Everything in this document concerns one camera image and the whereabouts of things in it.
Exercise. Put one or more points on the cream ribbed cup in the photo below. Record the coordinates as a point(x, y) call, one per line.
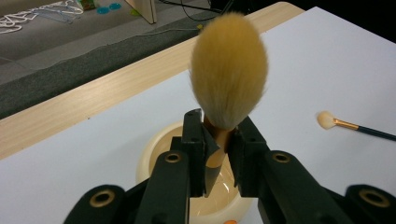
point(214, 203)

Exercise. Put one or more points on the yellow tape piece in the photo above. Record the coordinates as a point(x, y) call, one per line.
point(200, 26)

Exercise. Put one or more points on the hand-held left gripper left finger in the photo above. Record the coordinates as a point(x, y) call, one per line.
point(196, 155)

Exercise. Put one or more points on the wooden table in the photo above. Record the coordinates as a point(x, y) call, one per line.
point(93, 102)

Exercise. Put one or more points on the small green object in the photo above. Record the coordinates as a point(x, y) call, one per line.
point(134, 12)

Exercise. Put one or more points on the white board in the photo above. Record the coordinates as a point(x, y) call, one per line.
point(311, 77)

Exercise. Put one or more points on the light wooden shelf unit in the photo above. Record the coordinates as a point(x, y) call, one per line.
point(143, 9)

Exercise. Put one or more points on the blue round disc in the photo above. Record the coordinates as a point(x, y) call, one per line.
point(115, 5)
point(102, 10)

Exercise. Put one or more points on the large makeup brush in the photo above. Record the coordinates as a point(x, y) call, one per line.
point(229, 68)

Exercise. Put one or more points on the small makeup brush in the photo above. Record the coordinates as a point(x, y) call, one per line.
point(325, 120)

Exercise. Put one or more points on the small green box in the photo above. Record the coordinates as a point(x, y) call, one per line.
point(86, 3)

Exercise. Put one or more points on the pale clothes hangers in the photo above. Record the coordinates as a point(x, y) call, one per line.
point(59, 14)

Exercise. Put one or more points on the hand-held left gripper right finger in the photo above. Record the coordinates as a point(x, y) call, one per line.
point(247, 155)

